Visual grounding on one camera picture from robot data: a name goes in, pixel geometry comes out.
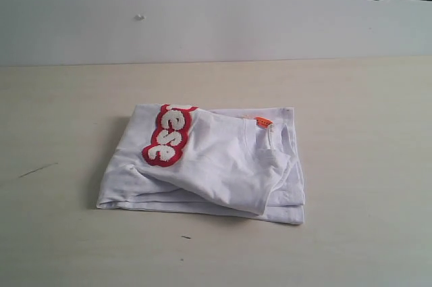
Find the white t-shirt red lettering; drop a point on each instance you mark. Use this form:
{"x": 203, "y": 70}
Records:
{"x": 230, "y": 162}

